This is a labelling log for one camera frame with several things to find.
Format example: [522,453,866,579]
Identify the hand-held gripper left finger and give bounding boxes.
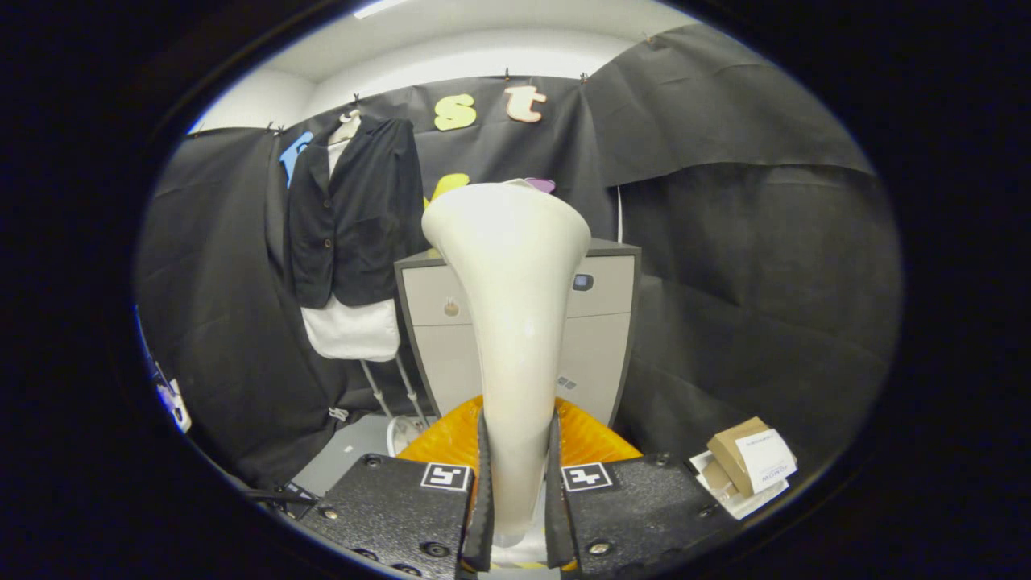
[302,395,495,580]

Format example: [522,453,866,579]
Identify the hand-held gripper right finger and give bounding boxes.
[544,395,738,579]

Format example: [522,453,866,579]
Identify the white garment steamer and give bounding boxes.
[421,181,593,549]

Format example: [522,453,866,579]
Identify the black jacket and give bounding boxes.
[286,117,428,309]

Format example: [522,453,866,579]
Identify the metal mannequin stand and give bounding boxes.
[358,354,436,456]

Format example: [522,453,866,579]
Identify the cardboard box with white label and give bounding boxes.
[707,416,798,496]

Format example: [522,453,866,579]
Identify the white paper sheets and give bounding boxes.
[689,451,790,520]

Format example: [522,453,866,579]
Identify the grey cabinet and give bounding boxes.
[394,238,643,428]

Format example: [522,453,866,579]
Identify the black backdrop cloth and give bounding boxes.
[137,23,901,488]

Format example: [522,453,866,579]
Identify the blue white printed item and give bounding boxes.
[137,306,193,434]

